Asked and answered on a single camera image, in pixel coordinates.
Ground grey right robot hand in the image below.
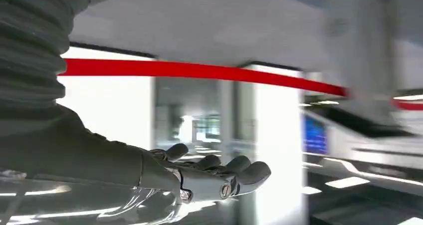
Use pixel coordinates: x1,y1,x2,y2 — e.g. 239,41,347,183
0,104,272,225

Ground blue screen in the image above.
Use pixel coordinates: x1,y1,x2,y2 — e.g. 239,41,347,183
302,113,328,155

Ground red floor tape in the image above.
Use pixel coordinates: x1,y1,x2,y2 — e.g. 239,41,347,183
57,58,423,112

